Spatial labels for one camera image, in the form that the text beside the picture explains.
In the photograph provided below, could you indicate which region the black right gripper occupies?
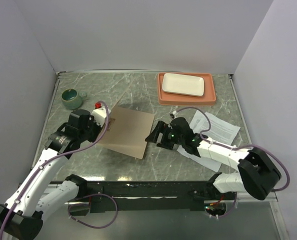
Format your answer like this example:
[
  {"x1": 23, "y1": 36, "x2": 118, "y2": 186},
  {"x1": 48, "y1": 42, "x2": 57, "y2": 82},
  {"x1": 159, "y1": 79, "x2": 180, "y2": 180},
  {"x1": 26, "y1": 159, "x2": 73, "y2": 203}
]
[{"x1": 145, "y1": 120, "x2": 185, "y2": 151}]

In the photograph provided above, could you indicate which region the brown paper folder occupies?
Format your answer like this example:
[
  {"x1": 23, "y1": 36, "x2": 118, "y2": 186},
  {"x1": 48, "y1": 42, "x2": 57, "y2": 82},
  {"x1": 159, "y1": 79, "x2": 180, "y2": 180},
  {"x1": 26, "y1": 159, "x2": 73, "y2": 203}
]
[{"x1": 98, "y1": 102, "x2": 155, "y2": 160}]

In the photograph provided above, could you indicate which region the printed paper sheet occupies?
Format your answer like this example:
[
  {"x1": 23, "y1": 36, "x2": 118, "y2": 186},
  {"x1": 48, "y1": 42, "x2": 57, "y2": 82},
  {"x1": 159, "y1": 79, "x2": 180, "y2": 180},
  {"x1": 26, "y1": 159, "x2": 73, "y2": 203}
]
[
  {"x1": 189, "y1": 110, "x2": 241, "y2": 145},
  {"x1": 177, "y1": 146, "x2": 222, "y2": 172}
]

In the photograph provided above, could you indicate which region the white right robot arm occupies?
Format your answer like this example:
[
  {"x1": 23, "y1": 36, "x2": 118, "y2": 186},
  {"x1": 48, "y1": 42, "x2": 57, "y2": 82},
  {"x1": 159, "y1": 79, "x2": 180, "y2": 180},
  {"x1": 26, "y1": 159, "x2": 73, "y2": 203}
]
[{"x1": 145, "y1": 117, "x2": 282, "y2": 201}]

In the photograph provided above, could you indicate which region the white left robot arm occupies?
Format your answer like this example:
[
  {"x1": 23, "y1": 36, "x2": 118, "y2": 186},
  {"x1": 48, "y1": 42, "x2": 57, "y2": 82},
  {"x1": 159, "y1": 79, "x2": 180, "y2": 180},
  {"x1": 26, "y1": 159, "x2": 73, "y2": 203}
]
[{"x1": 0, "y1": 106, "x2": 111, "y2": 240}]

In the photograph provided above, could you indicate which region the terracotta rectangular tray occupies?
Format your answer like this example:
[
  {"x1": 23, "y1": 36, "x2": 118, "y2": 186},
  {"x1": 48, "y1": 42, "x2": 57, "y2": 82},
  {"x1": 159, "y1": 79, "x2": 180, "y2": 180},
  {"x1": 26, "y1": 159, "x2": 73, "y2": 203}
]
[{"x1": 156, "y1": 72, "x2": 217, "y2": 106}]

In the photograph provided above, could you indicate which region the green ceramic cup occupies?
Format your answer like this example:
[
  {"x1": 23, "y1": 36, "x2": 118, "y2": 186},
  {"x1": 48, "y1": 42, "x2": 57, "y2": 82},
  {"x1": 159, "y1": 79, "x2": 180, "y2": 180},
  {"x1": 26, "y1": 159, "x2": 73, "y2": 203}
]
[{"x1": 61, "y1": 88, "x2": 88, "y2": 110}]

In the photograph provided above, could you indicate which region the white rectangular plate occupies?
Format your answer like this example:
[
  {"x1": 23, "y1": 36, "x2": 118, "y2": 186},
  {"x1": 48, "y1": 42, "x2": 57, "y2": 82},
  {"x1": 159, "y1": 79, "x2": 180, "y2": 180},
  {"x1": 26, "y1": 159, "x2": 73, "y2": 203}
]
[{"x1": 162, "y1": 73, "x2": 205, "y2": 97}]

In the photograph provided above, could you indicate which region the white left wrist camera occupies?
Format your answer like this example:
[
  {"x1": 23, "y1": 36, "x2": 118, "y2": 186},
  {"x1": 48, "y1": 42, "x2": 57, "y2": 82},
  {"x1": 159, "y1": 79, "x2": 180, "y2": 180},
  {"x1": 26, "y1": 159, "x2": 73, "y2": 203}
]
[{"x1": 90, "y1": 101, "x2": 111, "y2": 127}]

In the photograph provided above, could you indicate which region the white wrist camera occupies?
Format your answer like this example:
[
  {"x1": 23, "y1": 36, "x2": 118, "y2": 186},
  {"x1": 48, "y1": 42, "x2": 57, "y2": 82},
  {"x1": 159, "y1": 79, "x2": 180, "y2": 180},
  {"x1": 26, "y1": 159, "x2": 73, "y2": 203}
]
[
  {"x1": 90, "y1": 101, "x2": 111, "y2": 127},
  {"x1": 169, "y1": 111, "x2": 178, "y2": 119}
]

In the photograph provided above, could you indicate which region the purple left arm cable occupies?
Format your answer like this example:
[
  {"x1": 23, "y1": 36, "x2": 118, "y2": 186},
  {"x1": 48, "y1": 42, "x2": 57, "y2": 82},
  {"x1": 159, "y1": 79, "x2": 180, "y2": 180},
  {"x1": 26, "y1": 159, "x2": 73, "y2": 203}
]
[{"x1": 0, "y1": 100, "x2": 112, "y2": 240}]

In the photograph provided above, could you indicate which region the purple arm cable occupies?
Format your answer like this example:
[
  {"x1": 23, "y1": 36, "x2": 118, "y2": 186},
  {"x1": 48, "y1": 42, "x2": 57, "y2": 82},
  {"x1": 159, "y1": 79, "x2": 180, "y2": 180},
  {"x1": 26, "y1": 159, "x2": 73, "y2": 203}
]
[
  {"x1": 170, "y1": 106, "x2": 291, "y2": 193},
  {"x1": 0, "y1": 100, "x2": 112, "y2": 240}
]

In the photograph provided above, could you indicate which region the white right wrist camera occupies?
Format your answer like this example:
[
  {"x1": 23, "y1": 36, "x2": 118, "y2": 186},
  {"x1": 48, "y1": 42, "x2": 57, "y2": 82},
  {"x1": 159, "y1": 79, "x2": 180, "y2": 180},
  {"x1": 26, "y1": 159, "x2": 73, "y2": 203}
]
[{"x1": 169, "y1": 111, "x2": 178, "y2": 119}]

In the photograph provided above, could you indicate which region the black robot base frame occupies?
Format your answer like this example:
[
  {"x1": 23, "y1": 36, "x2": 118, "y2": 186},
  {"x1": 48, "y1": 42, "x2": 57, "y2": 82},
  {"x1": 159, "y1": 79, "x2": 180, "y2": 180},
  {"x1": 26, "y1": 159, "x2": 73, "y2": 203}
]
[{"x1": 48, "y1": 178, "x2": 239, "y2": 214}]

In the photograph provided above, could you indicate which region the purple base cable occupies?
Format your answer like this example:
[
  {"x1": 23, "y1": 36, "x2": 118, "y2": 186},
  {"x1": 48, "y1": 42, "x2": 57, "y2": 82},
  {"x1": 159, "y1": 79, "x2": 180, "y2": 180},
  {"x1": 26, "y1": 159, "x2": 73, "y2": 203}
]
[{"x1": 67, "y1": 191, "x2": 118, "y2": 229}]

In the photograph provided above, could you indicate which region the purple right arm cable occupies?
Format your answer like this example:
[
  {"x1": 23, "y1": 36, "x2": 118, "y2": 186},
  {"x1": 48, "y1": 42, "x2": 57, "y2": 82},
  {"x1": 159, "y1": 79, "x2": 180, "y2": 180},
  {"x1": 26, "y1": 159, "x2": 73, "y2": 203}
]
[{"x1": 170, "y1": 106, "x2": 291, "y2": 193}]

